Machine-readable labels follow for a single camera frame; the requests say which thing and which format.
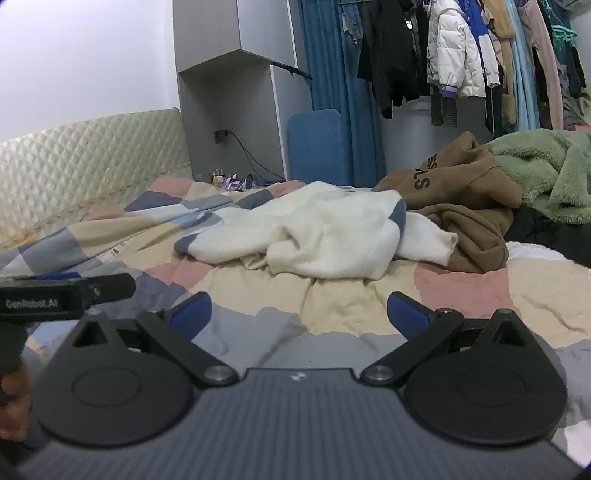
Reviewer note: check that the black power plug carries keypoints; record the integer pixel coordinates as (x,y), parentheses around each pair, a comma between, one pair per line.
(220,136)

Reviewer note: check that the green clothes hangers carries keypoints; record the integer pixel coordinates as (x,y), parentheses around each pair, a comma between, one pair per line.
(563,30)

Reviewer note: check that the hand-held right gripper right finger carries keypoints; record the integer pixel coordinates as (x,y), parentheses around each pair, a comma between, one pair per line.
(407,313)

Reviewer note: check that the hanging blue jacket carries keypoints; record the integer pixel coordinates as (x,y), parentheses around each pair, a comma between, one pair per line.
(475,18)

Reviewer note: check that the cream quilted headboard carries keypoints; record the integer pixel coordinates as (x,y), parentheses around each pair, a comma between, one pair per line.
(83,166)

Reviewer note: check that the dark striped hanging garment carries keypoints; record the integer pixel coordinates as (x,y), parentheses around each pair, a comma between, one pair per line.
(444,110)

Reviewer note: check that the green fleece blanket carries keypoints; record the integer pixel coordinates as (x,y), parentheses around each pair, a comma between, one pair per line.
(549,170)

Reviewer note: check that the grey wardrobe cabinet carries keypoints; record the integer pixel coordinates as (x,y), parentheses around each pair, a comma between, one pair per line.
(207,92)

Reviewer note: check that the hanging pink garment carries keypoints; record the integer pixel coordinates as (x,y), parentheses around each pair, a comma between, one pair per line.
(547,69)

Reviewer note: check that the hanging light blue garment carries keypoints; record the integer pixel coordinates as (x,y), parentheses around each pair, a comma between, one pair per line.
(524,74)

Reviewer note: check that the patchwork duvet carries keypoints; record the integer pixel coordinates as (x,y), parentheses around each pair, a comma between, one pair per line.
(138,249)

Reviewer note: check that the brown hoodie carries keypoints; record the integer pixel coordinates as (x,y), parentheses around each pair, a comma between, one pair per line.
(452,180)

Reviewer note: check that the person's left hand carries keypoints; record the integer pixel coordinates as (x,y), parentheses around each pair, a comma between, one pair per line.
(13,394)

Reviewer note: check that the hanging dark clothes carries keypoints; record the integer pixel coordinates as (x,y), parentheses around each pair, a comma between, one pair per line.
(575,78)

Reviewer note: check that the hanging black coat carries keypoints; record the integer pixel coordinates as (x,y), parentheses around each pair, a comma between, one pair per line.
(392,55)

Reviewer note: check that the group of cosmetic bottles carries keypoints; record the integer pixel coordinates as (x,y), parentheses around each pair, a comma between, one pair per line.
(231,181)

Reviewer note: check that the blue curtain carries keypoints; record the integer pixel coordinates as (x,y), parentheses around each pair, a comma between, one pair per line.
(332,78)

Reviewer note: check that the hanging denim jeans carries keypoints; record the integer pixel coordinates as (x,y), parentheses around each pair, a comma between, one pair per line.
(352,25)

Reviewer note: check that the hanging white puffer jacket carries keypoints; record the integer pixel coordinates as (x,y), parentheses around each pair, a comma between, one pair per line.
(455,55)

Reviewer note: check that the black garment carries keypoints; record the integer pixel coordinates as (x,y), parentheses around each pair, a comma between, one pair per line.
(549,235)

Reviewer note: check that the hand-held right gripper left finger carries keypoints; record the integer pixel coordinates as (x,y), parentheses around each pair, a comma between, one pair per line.
(191,310)

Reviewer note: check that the white striped sweater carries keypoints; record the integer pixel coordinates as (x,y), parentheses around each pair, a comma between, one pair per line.
(318,235)

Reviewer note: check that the hanging beige coat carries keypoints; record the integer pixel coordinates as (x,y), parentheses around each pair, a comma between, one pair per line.
(503,55)

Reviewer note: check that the blue upholstered cushion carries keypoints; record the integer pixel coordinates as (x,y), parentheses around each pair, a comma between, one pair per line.
(318,147)

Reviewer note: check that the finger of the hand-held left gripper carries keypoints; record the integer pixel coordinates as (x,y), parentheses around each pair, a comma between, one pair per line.
(113,286)

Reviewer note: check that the white bedsheet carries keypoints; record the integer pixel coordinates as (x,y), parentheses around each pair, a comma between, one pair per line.
(531,254)

